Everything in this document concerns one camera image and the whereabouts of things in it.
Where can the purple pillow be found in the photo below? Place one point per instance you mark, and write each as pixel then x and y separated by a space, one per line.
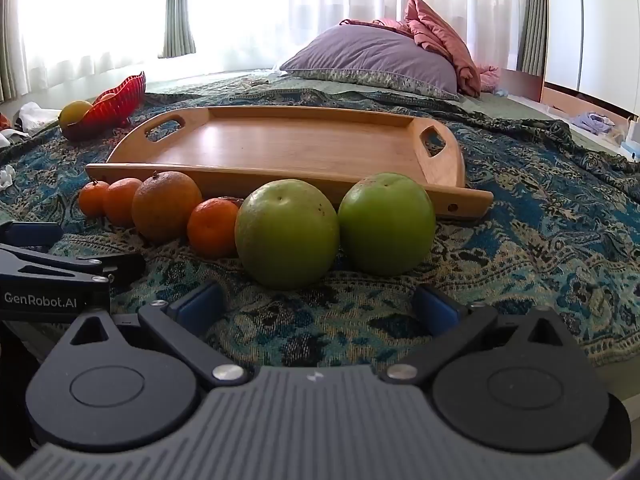
pixel 370 55

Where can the red wavy bowl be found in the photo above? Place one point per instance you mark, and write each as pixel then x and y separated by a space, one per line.
pixel 117 99

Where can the pale purple clothes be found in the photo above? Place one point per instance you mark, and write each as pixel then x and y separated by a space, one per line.
pixel 592 122

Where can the pink duvet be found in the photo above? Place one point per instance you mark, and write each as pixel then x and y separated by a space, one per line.
pixel 440 35

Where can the grey-green curtain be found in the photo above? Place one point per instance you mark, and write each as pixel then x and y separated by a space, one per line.
pixel 177 10
pixel 534 15
pixel 10 35

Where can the small mandarin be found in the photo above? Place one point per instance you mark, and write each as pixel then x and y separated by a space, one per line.
pixel 91 198

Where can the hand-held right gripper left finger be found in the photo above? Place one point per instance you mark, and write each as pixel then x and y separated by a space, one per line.
pixel 197 307

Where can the white wardrobe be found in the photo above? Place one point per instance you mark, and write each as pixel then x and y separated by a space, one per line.
pixel 590 25

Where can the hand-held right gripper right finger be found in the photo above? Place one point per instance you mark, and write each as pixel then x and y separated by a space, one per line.
pixel 436 310

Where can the blue patterned blanket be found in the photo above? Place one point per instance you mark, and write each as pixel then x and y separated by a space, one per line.
pixel 525 240

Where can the orange fruit in bowl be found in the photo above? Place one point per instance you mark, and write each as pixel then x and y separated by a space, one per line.
pixel 106 96

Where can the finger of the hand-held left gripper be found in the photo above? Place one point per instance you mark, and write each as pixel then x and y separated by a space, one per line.
pixel 115 265
pixel 35 235

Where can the dark red fruit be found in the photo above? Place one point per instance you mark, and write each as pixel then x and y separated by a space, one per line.
pixel 232 201

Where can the white plastic bag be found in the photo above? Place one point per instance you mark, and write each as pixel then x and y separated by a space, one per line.
pixel 37 115

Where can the large orange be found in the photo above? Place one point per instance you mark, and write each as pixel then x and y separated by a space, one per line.
pixel 165 210

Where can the white sheer curtain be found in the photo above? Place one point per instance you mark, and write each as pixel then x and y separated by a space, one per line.
pixel 300 5

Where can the wooden bed frame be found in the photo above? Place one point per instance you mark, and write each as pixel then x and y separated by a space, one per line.
pixel 520 85

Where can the wooden serving tray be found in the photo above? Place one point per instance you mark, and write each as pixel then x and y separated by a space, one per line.
pixel 300 145

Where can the green bed sheet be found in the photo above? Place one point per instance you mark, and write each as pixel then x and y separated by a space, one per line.
pixel 510 110

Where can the clear plastic storage box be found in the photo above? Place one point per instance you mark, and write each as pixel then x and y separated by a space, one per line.
pixel 625 137

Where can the large green citrus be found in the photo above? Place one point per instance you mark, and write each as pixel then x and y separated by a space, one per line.
pixel 287 235
pixel 386 222

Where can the medium mandarin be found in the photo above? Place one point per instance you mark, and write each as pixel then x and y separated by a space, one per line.
pixel 121 201

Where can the yellow fruit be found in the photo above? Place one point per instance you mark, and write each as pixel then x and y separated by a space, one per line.
pixel 74 112

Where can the white crumpled tissue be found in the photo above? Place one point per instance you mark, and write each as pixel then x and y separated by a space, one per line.
pixel 6 176

